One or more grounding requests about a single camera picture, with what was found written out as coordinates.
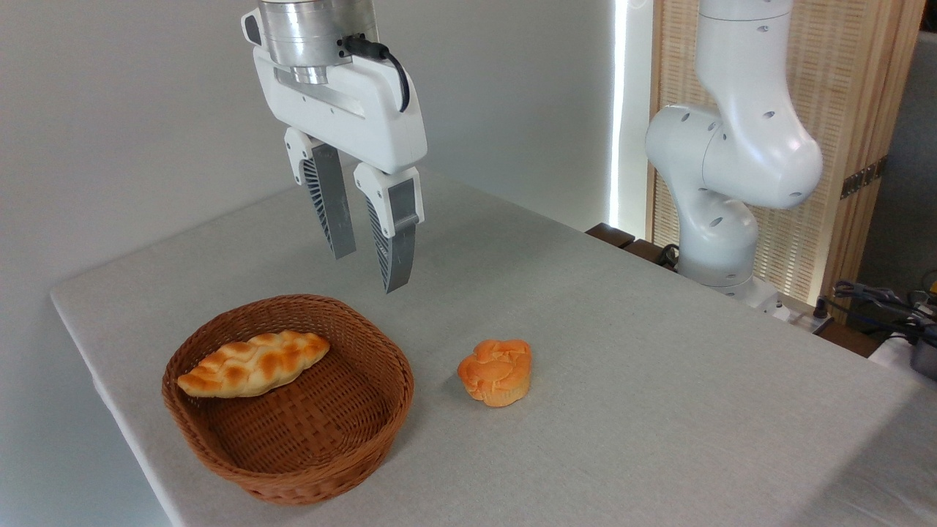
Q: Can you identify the orange muffin-shaped bread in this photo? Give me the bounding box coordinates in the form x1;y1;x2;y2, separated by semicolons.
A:
458;339;533;408

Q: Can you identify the black cable bundle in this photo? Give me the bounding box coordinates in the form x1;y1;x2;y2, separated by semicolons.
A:
813;280;937;346

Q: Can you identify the black screen hinge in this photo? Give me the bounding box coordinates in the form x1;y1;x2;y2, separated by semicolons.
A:
840;157;889;200

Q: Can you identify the wooden slatted screen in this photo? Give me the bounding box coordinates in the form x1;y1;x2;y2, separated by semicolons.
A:
648;0;927;324

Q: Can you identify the silver cylindrical wrist flange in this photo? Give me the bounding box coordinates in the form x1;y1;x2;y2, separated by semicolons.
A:
242;0;380;85

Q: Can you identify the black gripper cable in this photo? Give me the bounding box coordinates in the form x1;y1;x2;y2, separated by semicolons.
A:
338;34;411;114

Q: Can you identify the dark brown wooden block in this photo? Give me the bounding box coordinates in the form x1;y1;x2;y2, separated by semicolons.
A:
622;238;679;273
586;223;636;250

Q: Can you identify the brown wicker basket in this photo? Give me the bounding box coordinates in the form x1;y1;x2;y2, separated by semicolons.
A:
162;294;415;507

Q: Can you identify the braided golden bread loaf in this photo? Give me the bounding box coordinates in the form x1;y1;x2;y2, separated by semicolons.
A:
177;330;331;400

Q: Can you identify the grey tablecloth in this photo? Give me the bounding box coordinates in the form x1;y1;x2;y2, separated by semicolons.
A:
50;165;937;527

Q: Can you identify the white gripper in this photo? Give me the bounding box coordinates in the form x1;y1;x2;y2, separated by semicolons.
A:
253;45;428;294

